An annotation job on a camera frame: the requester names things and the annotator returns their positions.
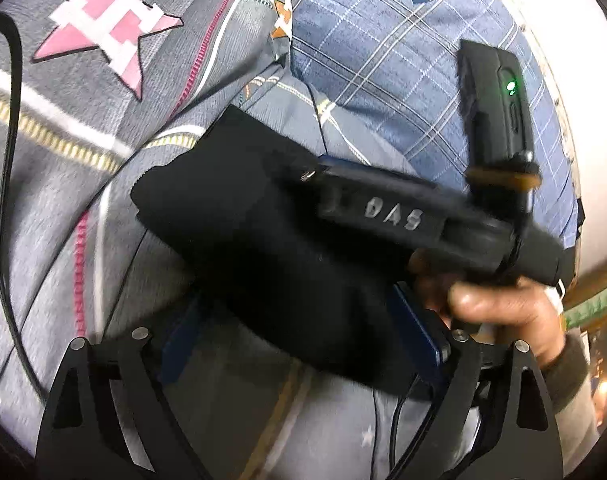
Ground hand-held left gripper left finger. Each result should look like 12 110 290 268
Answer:
36 300 210 480

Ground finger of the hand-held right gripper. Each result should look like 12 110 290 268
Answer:
270 154 410 207

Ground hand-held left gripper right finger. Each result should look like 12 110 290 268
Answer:
387 282 565 480

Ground black pants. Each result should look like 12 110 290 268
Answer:
130 104 451 402

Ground person's right hand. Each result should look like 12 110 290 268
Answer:
408 249 568 367

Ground grey star printed quilt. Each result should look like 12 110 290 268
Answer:
0 0 489 480

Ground thin black cable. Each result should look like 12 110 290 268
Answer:
302 82 328 155

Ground thick black cable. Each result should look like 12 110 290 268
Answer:
0 20 53 395

